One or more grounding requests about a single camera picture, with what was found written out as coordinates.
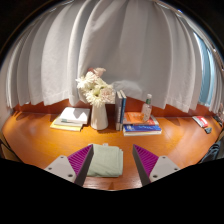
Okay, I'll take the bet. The clear bottle, green cap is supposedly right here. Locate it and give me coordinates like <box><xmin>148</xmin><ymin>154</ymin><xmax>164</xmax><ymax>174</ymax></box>
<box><xmin>140</xmin><ymin>93</ymin><xmax>153</xmax><ymax>122</ymax></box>

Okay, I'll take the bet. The thin pale grey book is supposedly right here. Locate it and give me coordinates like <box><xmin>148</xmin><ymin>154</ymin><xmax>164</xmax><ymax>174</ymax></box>
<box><xmin>53</xmin><ymin>114</ymin><xmax>84</xmax><ymax>128</ymax></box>

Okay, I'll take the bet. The pale green towel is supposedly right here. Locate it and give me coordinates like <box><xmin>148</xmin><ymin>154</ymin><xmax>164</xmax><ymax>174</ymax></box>
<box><xmin>87</xmin><ymin>143</ymin><xmax>124</xmax><ymax>178</ymax></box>

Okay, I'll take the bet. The thick white book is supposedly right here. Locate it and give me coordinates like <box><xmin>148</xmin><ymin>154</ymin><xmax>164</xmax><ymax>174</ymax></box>
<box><xmin>59</xmin><ymin>106</ymin><xmax>92</xmax><ymax>126</ymax></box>

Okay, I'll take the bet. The flat yellow book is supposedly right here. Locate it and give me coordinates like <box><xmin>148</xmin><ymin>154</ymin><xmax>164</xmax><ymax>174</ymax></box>
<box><xmin>49</xmin><ymin>119</ymin><xmax>84</xmax><ymax>133</ymax></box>

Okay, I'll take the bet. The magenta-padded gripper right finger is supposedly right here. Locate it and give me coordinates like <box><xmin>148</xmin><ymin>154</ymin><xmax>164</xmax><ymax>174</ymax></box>
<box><xmin>132</xmin><ymin>143</ymin><xmax>182</xmax><ymax>187</ymax></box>

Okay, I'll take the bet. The blue upright book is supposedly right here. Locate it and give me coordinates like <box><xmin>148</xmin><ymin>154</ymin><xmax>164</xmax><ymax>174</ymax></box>
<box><xmin>119</xmin><ymin>89</ymin><xmax>128</xmax><ymax>132</ymax></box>

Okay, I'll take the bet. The red and white packet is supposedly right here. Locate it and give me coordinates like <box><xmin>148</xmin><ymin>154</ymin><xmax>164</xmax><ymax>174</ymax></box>
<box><xmin>191</xmin><ymin>115</ymin><xmax>210</xmax><ymax>129</ymax></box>

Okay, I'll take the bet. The black bag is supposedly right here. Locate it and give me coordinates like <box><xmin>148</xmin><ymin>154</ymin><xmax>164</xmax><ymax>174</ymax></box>
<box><xmin>199</xmin><ymin>139</ymin><xmax>224</xmax><ymax>164</ymax></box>

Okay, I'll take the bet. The dark grey upright book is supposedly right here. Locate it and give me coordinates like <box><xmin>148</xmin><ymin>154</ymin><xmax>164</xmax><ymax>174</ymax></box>
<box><xmin>114</xmin><ymin>90</ymin><xmax>124</xmax><ymax>132</ymax></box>

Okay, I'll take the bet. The white flower bouquet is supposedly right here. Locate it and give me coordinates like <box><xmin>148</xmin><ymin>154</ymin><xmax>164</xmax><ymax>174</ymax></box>
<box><xmin>75</xmin><ymin>67</ymin><xmax>116</xmax><ymax>109</ymax></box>

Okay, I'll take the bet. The white pleated curtain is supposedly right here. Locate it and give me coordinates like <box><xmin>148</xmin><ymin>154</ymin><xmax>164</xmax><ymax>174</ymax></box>
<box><xmin>0</xmin><ymin>0</ymin><xmax>224</xmax><ymax>114</ymax></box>

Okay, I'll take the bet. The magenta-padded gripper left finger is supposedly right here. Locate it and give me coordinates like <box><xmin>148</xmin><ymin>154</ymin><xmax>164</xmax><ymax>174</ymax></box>
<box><xmin>43</xmin><ymin>143</ymin><xmax>95</xmax><ymax>188</ymax></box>

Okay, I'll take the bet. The white ceramic vase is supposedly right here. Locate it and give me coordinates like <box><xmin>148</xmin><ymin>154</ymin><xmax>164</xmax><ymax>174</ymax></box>
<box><xmin>90</xmin><ymin>103</ymin><xmax>110</xmax><ymax>131</ymax></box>

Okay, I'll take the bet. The orange flat book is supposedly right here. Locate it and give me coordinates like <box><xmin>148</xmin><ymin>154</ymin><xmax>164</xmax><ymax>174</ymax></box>
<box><xmin>123</xmin><ymin>111</ymin><xmax>160</xmax><ymax>127</ymax></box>

